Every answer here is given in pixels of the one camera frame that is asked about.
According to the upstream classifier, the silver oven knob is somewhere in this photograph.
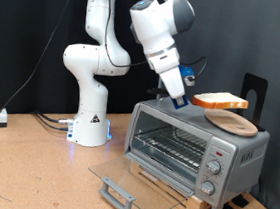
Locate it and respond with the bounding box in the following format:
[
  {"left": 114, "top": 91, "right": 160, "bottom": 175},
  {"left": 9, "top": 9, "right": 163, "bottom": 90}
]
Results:
[
  {"left": 205, "top": 158, "right": 224, "bottom": 176},
  {"left": 198, "top": 179, "right": 216, "bottom": 197}
]

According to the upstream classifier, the vertical metal pole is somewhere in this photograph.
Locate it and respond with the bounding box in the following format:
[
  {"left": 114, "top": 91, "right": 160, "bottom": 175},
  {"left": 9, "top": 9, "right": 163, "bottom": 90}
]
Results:
[{"left": 156, "top": 73, "right": 167, "bottom": 100}]

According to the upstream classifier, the silver toaster oven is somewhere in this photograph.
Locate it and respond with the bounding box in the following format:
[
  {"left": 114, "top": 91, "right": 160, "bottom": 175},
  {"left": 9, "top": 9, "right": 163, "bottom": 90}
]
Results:
[{"left": 118, "top": 92, "right": 274, "bottom": 209}]

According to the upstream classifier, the black cable with silver plug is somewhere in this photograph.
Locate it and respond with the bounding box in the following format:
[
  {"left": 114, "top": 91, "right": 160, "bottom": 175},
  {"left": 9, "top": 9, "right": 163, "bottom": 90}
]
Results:
[{"left": 31, "top": 108, "right": 77, "bottom": 127}]

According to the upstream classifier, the black metal bookend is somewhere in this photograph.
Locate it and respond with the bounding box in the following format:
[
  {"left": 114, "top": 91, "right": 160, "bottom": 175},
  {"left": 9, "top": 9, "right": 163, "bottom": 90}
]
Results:
[{"left": 235, "top": 72, "right": 272, "bottom": 133}]

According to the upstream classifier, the long black hanging cable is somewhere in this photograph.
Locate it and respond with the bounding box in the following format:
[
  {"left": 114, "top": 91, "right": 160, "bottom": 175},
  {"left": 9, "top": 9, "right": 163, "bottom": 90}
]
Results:
[{"left": 0, "top": 0, "right": 79, "bottom": 152}]

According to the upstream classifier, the wooden slatted base block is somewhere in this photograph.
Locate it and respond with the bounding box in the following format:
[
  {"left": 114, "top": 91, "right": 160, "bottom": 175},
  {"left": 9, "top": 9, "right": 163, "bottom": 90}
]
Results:
[{"left": 124, "top": 160, "right": 217, "bottom": 209}]

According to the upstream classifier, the thin black base cable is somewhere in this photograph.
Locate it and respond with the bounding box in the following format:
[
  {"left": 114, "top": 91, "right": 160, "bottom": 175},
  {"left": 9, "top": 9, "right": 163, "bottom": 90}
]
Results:
[{"left": 33, "top": 113, "right": 72, "bottom": 132}]

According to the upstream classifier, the oval wooden board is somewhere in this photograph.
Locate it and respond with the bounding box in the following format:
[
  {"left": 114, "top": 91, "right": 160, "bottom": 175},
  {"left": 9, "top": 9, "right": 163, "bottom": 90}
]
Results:
[{"left": 201, "top": 106, "right": 262, "bottom": 139}]

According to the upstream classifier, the oven wire rack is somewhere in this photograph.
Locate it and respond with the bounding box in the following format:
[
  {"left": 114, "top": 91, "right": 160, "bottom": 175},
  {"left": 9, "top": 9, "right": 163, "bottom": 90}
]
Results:
[{"left": 130, "top": 122, "right": 211, "bottom": 175}]

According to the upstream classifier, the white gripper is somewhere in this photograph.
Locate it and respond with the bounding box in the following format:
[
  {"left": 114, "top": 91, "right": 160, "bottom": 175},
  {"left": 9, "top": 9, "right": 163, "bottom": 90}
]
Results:
[{"left": 141, "top": 44, "right": 192, "bottom": 107}]

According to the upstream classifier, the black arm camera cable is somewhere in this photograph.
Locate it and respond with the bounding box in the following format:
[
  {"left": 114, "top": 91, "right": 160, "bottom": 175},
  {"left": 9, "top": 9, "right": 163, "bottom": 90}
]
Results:
[{"left": 97, "top": 0, "right": 215, "bottom": 82}]

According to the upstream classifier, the white bread slice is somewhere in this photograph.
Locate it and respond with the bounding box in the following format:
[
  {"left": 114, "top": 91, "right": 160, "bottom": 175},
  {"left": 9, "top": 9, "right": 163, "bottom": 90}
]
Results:
[{"left": 191, "top": 88, "right": 251, "bottom": 114}]

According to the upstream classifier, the black curtain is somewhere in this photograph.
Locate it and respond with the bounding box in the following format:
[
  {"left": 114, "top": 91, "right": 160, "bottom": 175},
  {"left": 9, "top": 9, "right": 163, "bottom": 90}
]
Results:
[{"left": 0, "top": 0, "right": 172, "bottom": 130}]

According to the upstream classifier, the grey curtain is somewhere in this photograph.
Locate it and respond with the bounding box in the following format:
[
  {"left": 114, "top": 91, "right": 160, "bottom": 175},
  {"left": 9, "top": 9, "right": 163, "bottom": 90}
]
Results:
[{"left": 150, "top": 0, "right": 280, "bottom": 209}]

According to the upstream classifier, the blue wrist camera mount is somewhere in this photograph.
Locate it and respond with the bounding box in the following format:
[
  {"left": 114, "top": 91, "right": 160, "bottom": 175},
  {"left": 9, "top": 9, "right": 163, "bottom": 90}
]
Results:
[{"left": 176, "top": 63, "right": 198, "bottom": 88}]

